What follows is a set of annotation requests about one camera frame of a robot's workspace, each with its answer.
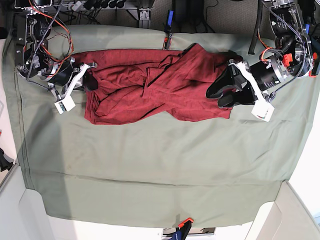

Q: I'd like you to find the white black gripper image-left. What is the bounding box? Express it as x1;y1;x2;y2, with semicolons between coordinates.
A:
53;62;99;101

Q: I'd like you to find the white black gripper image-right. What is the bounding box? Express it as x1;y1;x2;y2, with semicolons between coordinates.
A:
205;59;272;108

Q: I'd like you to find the red long-sleeve T-shirt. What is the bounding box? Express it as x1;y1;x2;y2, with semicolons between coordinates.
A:
74;43;242;125

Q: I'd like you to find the orange black clamp right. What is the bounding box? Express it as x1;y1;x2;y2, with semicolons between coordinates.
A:
309;52;320;78

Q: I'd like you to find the orange black clamp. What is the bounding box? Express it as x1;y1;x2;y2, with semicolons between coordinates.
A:
171;217;194;240
309;52;320;78
162;32;173;51

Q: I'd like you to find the white power strip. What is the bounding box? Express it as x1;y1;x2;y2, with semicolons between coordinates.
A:
62;0;85;12

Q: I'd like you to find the orange black clamp top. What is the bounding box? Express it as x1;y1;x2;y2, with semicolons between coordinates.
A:
162;32;173;51

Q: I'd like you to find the green table cloth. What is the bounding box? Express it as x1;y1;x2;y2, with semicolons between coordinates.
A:
2;37;320;228

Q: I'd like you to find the white bin right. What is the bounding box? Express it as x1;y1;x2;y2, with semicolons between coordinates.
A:
245;180;320;240

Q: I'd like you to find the white bin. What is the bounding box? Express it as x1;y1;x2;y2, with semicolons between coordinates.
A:
245;180;320;240
0;164;55;240

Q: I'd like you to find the orange black clamp bottom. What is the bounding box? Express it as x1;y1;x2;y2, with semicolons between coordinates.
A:
171;217;194;240

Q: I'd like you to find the white bin left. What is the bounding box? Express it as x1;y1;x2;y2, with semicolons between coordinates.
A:
0;164;55;240

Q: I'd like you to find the white camera box image-left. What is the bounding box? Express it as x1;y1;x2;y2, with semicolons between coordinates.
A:
54;95;76;114

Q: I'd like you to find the white camera box image-right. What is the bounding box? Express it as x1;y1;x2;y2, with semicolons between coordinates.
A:
251;100;275;122

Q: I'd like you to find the metal table leg bracket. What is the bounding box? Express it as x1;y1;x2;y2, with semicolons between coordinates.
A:
127;8;151;29

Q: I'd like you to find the blue clamp handle right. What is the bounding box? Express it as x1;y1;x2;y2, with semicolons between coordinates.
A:
304;23;311;35

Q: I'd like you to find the blue clamp handle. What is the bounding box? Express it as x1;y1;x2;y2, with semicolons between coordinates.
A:
304;23;311;35
164;10;174;34

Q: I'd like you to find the blue clamp handle top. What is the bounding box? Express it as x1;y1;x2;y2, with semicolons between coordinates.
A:
164;10;174;34

